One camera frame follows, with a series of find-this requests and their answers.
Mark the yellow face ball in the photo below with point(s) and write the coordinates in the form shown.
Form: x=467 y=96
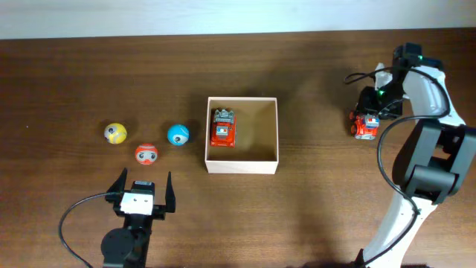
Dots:
x=115 y=133

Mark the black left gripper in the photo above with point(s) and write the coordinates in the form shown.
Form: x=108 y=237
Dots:
x=159 y=212

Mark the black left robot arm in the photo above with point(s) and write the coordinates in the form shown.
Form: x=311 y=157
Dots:
x=128 y=245

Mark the red toy truck blue tracks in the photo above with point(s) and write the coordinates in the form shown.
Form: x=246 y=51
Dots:
x=223 y=128

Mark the red toy truck yellow ladder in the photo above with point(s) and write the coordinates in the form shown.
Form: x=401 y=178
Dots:
x=364 y=127

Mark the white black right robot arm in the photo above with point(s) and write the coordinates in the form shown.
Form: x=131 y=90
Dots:
x=434 y=160

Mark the blue face ball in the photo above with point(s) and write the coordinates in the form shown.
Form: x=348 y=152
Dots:
x=178 y=134

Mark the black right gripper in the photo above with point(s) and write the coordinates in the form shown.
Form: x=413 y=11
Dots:
x=365 y=102

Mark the white cardboard box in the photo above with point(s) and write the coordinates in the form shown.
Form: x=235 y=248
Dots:
x=256 y=147

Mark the red face ball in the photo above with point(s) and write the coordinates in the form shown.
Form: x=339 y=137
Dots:
x=146 y=154

